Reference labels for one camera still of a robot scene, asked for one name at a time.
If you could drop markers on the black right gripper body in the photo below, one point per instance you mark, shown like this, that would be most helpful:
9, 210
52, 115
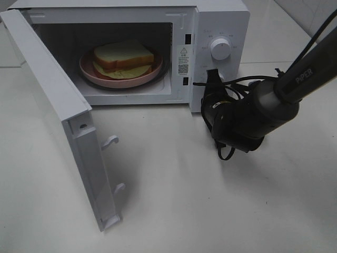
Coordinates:
217, 108

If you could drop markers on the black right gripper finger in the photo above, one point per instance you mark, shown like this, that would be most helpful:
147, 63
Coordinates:
213, 78

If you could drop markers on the white microwave knob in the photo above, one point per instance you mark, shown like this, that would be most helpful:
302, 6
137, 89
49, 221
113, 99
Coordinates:
222, 78
220, 48

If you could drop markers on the white bread sandwich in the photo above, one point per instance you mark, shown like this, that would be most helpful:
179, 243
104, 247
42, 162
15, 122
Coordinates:
122, 60

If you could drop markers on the pink plate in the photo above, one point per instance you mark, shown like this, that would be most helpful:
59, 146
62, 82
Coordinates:
89, 68

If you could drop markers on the white microwave door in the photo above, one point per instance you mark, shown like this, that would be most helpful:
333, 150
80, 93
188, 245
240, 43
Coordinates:
67, 115

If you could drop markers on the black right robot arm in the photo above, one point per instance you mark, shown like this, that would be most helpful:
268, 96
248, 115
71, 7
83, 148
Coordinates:
240, 117

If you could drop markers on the glass microwave turntable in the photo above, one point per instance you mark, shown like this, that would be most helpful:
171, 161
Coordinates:
164, 71

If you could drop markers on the white microwave oven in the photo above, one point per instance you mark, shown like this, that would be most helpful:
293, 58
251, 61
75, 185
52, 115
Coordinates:
181, 31

